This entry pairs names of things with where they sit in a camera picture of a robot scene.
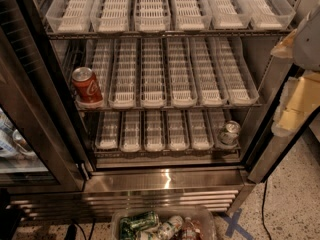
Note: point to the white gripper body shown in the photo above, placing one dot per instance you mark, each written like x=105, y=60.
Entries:
x=309, y=45

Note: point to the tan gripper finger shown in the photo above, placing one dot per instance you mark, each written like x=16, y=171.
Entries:
x=284, y=48
x=299, y=98

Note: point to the silver green 7up can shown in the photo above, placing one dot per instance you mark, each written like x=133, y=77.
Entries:
x=229, y=133

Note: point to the right fridge door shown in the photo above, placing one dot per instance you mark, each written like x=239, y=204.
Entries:
x=275, y=148

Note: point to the top shelf tray five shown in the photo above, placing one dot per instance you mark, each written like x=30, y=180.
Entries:
x=230, y=14

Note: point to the shelf tray five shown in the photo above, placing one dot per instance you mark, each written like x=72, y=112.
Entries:
x=201, y=138
x=210, y=85
x=230, y=14

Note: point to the bottom shelf tray six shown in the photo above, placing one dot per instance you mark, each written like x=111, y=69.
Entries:
x=217, y=119

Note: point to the middle shelf tray five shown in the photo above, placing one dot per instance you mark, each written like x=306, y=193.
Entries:
x=210, y=85

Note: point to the top shelf tray four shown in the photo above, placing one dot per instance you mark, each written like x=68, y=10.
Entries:
x=191, y=15

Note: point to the shelf tray four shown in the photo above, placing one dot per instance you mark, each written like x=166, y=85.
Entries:
x=191, y=15
x=177, y=136
x=182, y=85

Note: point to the bottom shelf tray five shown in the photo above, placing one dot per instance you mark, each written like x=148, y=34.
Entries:
x=201, y=138

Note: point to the middle shelf tray four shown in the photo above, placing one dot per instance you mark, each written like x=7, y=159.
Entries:
x=182, y=85

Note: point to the stainless steel fridge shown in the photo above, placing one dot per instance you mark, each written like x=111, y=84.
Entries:
x=214, y=178

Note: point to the bottom shelf tray four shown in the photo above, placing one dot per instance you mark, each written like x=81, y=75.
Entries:
x=177, y=136

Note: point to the top shelf tray three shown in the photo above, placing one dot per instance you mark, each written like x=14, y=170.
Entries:
x=152, y=15

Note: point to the shelf tray three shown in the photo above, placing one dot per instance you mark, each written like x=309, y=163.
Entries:
x=154, y=132
x=152, y=88
x=152, y=15

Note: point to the middle shelf tray three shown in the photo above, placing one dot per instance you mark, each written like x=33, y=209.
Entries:
x=152, y=88

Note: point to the bottom shelf tray three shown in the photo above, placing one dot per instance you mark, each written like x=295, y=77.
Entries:
x=154, y=132

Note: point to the middle shelf tray two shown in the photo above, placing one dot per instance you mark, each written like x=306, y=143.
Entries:
x=122, y=94

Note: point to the shelf tray two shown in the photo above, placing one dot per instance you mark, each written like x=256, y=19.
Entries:
x=110, y=15
x=122, y=94
x=130, y=132

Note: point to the bottom shelf tray two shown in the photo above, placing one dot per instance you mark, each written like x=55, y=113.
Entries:
x=130, y=132

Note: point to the top shelf tray two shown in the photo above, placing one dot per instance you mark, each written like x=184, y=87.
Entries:
x=110, y=15

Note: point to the middle shelf tray one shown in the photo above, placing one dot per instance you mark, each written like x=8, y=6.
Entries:
x=99, y=56

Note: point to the shelf tray one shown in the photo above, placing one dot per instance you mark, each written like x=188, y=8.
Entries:
x=108, y=130
x=69, y=16
x=99, y=56

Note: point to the white green can in bin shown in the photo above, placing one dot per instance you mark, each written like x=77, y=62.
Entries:
x=170, y=227

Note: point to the bottom shelf tray one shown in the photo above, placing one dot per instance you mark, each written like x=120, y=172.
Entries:
x=108, y=130

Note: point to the red cola can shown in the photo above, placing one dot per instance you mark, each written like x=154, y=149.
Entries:
x=86, y=84

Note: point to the top shelf tray one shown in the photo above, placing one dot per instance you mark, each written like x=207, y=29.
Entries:
x=69, y=16

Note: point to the left glass fridge door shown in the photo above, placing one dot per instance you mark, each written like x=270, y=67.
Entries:
x=35, y=98

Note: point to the blue tape cross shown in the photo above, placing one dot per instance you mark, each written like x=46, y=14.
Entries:
x=233, y=225

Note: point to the brown bottle in bin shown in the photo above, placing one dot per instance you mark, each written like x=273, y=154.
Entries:
x=190, y=230

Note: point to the clear plastic bin on floor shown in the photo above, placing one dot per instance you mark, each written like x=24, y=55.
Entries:
x=198, y=213

